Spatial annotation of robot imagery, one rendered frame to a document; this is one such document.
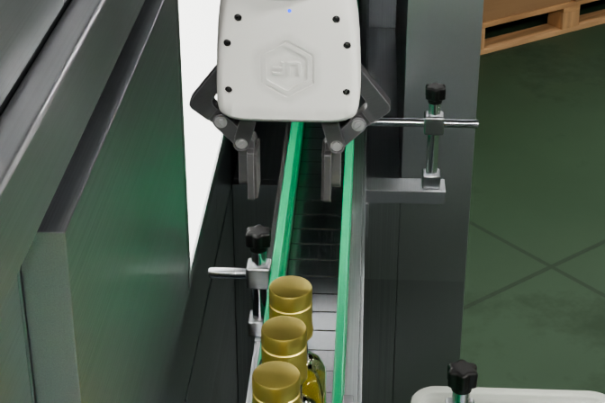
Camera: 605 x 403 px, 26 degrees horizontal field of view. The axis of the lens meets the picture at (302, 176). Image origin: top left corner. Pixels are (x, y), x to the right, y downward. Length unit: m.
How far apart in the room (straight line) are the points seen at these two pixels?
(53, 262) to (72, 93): 0.11
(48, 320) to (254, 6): 0.25
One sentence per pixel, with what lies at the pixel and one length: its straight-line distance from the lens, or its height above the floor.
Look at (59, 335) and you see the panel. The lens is 0.83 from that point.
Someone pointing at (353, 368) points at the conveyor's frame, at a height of 1.05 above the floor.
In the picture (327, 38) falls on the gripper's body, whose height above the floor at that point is 1.55.
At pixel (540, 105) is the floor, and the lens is 4.64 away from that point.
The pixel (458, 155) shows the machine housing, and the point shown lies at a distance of 2.03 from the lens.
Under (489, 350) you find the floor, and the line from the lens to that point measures 3.31.
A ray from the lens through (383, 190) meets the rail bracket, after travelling 1.81.
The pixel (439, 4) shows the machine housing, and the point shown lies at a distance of 1.94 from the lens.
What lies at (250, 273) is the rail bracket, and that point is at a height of 1.13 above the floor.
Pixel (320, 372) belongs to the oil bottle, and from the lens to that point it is 1.07.
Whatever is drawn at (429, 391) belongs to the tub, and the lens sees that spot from 1.46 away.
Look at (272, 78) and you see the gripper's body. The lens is 0.91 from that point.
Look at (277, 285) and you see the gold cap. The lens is 1.03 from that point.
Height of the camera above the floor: 1.88
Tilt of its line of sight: 27 degrees down
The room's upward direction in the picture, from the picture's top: straight up
